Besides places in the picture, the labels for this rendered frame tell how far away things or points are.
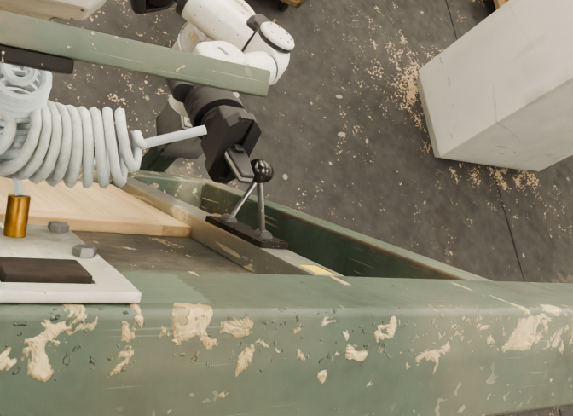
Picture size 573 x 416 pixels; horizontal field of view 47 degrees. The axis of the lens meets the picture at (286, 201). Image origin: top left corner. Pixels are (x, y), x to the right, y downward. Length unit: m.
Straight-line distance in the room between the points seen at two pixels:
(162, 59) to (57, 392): 0.22
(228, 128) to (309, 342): 0.56
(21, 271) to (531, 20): 3.25
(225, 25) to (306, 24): 2.32
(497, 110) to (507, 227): 0.81
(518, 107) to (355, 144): 0.81
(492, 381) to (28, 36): 0.45
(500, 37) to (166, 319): 3.29
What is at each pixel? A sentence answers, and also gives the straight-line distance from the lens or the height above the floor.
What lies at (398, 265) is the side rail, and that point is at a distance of 1.10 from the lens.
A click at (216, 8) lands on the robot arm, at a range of 1.39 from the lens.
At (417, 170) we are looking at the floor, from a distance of 3.67.
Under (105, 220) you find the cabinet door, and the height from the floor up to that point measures 1.30.
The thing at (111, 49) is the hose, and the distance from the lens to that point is 0.46.
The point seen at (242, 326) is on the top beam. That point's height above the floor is 1.94.
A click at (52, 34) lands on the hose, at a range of 0.45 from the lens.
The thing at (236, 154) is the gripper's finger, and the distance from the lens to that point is 0.99.
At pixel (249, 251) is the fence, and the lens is 1.01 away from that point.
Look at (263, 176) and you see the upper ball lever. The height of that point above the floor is 1.56.
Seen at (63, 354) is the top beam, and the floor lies 1.94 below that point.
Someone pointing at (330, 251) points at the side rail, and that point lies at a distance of 1.24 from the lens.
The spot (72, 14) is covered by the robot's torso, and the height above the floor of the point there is 1.21.
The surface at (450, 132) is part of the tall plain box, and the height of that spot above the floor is 0.17.
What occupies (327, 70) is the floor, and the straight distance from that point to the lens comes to 3.58.
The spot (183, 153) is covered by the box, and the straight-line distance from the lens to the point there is 1.89.
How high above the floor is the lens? 2.32
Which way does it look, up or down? 50 degrees down
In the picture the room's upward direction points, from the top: 55 degrees clockwise
